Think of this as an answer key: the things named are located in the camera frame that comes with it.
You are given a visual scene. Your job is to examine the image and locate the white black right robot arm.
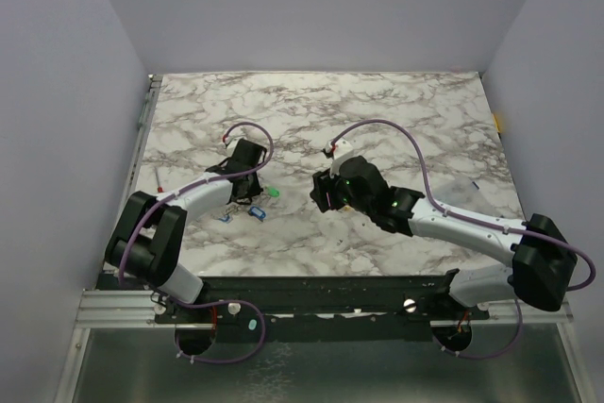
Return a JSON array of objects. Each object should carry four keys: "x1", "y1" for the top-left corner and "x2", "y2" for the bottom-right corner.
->
[{"x1": 310, "y1": 157, "x2": 577, "y2": 319}]

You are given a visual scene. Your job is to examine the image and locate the clear plastic box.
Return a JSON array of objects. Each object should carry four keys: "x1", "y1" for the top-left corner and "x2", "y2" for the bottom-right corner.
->
[{"x1": 432, "y1": 177, "x2": 480, "y2": 210}]

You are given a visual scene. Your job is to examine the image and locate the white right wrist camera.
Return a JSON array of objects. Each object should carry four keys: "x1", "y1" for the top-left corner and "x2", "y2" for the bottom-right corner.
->
[{"x1": 323, "y1": 138, "x2": 355, "y2": 177}]

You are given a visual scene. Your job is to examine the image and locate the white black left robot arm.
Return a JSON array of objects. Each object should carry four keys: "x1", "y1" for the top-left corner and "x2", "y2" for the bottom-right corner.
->
[{"x1": 105, "y1": 139, "x2": 267, "y2": 323}]

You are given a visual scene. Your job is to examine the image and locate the blue handled screwdriver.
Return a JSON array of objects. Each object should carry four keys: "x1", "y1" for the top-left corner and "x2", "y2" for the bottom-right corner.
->
[{"x1": 153, "y1": 167, "x2": 164, "y2": 193}]

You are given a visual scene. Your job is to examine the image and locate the front aluminium frame rail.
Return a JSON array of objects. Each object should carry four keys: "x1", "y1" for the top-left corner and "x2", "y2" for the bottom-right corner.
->
[{"x1": 75, "y1": 280, "x2": 573, "y2": 328}]

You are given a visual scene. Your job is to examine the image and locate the aluminium table edge rail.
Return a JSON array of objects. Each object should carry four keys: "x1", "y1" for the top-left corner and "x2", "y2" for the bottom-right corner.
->
[{"x1": 103, "y1": 73, "x2": 164, "y2": 272}]

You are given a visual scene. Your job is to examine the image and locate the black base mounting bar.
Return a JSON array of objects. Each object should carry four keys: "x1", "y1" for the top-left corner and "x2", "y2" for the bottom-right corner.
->
[{"x1": 155, "y1": 276, "x2": 489, "y2": 343}]

